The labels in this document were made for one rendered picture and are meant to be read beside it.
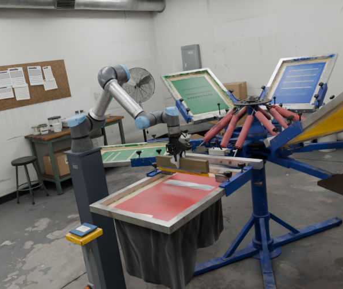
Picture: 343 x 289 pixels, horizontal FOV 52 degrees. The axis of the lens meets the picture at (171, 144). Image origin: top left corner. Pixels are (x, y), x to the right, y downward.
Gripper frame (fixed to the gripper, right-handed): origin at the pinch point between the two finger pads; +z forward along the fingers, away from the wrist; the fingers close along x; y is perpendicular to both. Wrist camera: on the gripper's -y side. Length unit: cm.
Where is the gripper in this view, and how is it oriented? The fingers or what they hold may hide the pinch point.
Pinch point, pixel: (181, 166)
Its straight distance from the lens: 208.9
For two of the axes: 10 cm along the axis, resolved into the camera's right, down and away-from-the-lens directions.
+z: 1.3, 9.6, 2.4
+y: -7.7, -0.6, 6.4
